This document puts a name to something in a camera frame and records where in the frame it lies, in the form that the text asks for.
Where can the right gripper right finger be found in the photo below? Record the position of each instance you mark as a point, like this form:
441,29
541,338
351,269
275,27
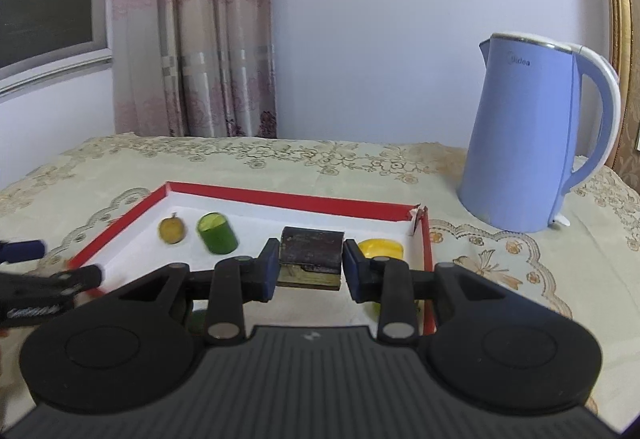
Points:
388,282

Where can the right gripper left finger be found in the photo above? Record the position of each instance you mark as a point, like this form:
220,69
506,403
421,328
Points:
236,281

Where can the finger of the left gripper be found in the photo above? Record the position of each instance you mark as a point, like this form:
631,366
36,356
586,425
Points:
72,282
20,252

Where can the cucumber cylinder piece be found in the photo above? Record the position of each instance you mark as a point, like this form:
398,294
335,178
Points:
217,234

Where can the brown longan fruit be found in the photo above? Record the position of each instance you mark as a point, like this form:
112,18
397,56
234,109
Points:
171,230

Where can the green tomato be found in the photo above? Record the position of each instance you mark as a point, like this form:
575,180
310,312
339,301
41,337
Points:
374,310

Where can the cucumber end piece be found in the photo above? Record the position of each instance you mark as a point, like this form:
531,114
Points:
196,323

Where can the red shallow box tray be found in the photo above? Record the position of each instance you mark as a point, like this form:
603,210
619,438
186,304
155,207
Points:
130,247

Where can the blue electric kettle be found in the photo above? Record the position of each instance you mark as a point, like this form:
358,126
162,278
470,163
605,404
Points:
519,165

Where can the cream embroidered tablecloth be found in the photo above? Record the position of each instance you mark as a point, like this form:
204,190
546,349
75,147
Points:
588,271

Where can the pink patterned curtain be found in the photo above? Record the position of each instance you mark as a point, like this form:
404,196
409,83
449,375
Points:
200,68

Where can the gold ornate frame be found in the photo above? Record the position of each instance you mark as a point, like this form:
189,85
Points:
624,55

